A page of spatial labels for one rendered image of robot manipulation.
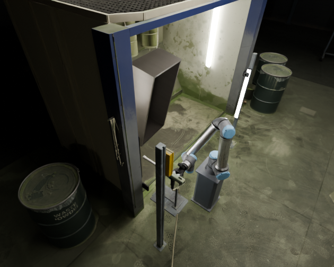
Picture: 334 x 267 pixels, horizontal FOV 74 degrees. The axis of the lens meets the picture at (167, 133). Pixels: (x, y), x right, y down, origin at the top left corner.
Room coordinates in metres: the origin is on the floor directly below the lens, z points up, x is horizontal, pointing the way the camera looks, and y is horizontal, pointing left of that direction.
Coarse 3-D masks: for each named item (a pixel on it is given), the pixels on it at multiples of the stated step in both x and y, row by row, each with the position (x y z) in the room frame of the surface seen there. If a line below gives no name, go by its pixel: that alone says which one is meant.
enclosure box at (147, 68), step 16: (160, 48) 2.85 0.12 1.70; (144, 64) 2.40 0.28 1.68; (160, 64) 2.47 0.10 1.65; (176, 64) 2.73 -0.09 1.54; (144, 80) 2.25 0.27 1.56; (160, 80) 2.86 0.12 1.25; (144, 96) 2.26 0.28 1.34; (160, 96) 2.86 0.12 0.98; (144, 112) 2.26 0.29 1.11; (160, 112) 2.86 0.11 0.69; (144, 128) 2.27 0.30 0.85; (160, 128) 2.73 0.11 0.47
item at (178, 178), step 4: (144, 156) 1.49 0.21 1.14; (148, 160) 1.45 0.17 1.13; (172, 176) 1.25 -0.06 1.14; (176, 176) 1.25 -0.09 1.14; (180, 176) 1.25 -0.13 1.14; (172, 180) 1.25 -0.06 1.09; (176, 180) 1.23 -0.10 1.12; (180, 180) 1.21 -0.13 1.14; (184, 180) 1.22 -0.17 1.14; (172, 184) 1.26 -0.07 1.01; (172, 188) 1.26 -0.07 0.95
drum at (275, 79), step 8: (272, 64) 4.40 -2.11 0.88; (264, 72) 4.03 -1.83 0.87; (264, 80) 3.99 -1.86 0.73; (272, 80) 3.89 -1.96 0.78; (280, 80) 3.85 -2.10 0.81; (288, 80) 3.98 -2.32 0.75; (256, 88) 4.12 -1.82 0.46; (264, 88) 3.94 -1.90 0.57; (272, 88) 3.87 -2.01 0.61; (280, 88) 3.87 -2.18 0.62; (256, 96) 4.04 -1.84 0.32; (264, 96) 3.91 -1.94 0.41; (272, 96) 3.86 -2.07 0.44; (280, 96) 3.91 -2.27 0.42; (256, 104) 3.98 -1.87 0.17; (264, 104) 3.88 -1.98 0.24; (272, 104) 3.86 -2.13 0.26; (264, 112) 3.86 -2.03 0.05; (272, 112) 3.88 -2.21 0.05
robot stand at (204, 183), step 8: (200, 168) 1.78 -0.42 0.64; (200, 176) 1.71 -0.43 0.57; (208, 176) 1.66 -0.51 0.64; (200, 184) 1.70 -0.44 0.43; (208, 184) 1.64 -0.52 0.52; (216, 184) 1.61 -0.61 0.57; (200, 192) 1.68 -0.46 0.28; (208, 192) 1.62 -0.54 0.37; (216, 192) 1.65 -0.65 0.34; (192, 200) 1.73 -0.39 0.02; (200, 200) 1.67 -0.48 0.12; (208, 200) 1.61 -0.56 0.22; (216, 200) 1.73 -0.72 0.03; (208, 208) 1.60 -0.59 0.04
